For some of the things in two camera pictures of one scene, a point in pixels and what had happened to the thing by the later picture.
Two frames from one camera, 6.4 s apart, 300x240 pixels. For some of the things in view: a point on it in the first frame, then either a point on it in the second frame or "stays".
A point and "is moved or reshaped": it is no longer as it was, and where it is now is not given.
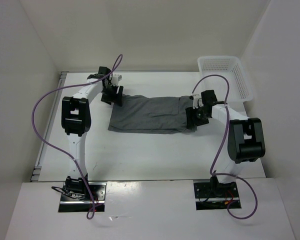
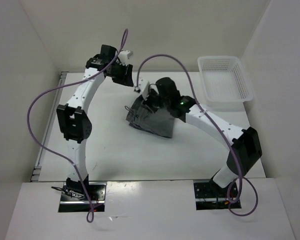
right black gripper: [190, 112] → [148, 100]
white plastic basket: [225, 75] stays
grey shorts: [140, 114] is moved or reshaped
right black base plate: [216, 196] stays
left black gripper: [115, 98] → [126, 78]
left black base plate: [69, 204] stays
